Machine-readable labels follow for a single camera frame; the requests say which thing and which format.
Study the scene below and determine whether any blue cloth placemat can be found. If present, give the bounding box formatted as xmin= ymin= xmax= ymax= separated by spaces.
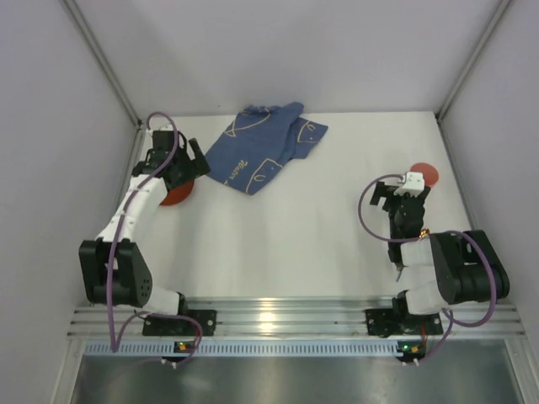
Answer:
xmin=205 ymin=102 xmax=328 ymax=195

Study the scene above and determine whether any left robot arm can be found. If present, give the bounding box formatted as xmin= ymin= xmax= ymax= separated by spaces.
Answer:
xmin=78 ymin=130 xmax=210 ymax=316

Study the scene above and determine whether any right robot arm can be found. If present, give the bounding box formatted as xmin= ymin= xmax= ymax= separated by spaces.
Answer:
xmin=358 ymin=174 xmax=510 ymax=328

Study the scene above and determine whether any red plate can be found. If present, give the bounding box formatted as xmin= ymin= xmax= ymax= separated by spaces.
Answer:
xmin=161 ymin=181 xmax=195 ymax=206

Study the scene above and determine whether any gold spoon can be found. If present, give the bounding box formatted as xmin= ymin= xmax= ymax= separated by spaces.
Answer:
xmin=419 ymin=228 xmax=430 ymax=238

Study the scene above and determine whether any pink plastic cup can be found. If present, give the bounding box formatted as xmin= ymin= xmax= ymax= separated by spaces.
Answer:
xmin=410 ymin=162 xmax=440 ymax=188

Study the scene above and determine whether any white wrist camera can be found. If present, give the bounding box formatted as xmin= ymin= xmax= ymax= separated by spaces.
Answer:
xmin=393 ymin=172 xmax=426 ymax=197

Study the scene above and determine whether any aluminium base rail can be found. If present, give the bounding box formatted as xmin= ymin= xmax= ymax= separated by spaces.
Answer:
xmin=67 ymin=297 xmax=526 ymax=339

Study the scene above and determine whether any left frame post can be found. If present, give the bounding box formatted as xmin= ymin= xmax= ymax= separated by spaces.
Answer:
xmin=59 ymin=0 xmax=141 ymax=127

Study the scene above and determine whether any frame post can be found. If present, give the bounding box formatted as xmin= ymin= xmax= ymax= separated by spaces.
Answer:
xmin=59 ymin=0 xmax=141 ymax=127
xmin=435 ymin=0 xmax=515 ymax=124

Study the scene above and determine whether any perforated cable duct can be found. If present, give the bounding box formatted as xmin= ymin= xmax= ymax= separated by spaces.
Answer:
xmin=84 ymin=340 xmax=424 ymax=358

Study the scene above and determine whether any right frame post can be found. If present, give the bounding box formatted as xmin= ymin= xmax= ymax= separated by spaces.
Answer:
xmin=435 ymin=0 xmax=515 ymax=124

